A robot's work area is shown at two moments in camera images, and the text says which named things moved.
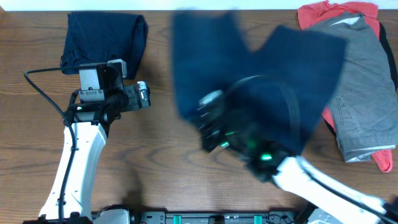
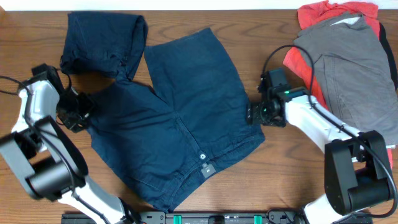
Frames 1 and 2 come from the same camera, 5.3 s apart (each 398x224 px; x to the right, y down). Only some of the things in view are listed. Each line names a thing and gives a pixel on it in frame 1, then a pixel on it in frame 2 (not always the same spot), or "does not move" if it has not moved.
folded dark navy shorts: x=96 y=37 does not move
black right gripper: x=206 y=122 to x=253 y=115
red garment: x=313 y=14 does not move
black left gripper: x=142 y=95 to x=76 y=117
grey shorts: x=363 y=102 does not move
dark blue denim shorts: x=290 y=79 to x=175 y=118
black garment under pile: x=384 y=39 does not move
